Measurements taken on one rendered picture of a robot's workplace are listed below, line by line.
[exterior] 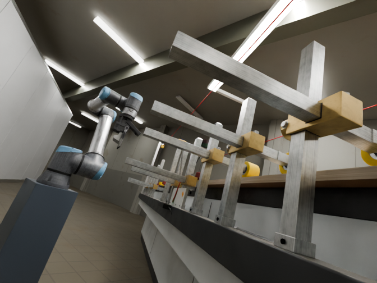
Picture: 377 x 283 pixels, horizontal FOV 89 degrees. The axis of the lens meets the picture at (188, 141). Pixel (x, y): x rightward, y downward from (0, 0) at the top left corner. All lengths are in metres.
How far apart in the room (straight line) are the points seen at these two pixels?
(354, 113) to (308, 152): 0.09
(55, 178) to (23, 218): 0.25
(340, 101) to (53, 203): 1.45
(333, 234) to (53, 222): 1.40
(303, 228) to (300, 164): 0.11
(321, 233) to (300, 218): 0.25
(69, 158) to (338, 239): 1.42
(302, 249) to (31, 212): 1.35
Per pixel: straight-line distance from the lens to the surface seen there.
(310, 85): 0.50
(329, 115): 0.41
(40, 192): 1.45
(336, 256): 0.62
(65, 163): 1.51
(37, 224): 1.50
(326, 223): 0.64
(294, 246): 0.39
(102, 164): 1.57
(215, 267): 0.63
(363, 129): 0.50
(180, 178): 1.02
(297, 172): 0.41
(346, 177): 0.56
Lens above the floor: 0.72
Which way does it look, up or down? 18 degrees up
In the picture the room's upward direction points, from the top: 17 degrees clockwise
